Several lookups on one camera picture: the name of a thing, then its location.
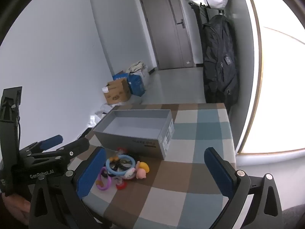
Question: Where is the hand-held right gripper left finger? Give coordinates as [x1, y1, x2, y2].
[29, 146, 112, 229]

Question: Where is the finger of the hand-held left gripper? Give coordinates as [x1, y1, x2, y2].
[19, 135, 63, 157]
[27, 137, 90, 162]

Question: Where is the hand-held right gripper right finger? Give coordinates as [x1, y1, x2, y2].
[204, 147, 284, 229]

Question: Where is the purple bracelet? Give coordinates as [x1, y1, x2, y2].
[96, 167, 112, 191]

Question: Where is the black spiral hair tie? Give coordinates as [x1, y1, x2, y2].
[112, 159, 130, 172]

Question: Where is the white pink hair clip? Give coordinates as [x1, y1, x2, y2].
[123, 168, 136, 179]

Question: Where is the pink pig charm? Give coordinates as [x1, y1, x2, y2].
[135, 168, 147, 180]

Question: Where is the grey cardboard box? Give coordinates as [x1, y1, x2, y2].
[92, 110, 175, 160]

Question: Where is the person's left hand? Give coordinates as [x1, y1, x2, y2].
[0, 193, 31, 227]

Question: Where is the checked tablecloth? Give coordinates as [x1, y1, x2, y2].
[69, 103, 236, 229]

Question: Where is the white plastic bag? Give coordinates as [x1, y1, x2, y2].
[88, 104, 112, 127]

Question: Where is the brown cardboard box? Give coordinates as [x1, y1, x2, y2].
[104, 77, 131, 105]

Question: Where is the blue box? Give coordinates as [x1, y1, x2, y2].
[127, 74, 146, 97]

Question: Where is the grey cloth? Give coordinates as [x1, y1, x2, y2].
[281, 204, 305, 229]

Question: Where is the white tote bag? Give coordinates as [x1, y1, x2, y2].
[126, 62, 150, 86]

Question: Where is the black hanging jacket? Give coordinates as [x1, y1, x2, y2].
[202, 14, 239, 111]

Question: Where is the grey door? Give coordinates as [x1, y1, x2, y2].
[139, 0, 194, 71]

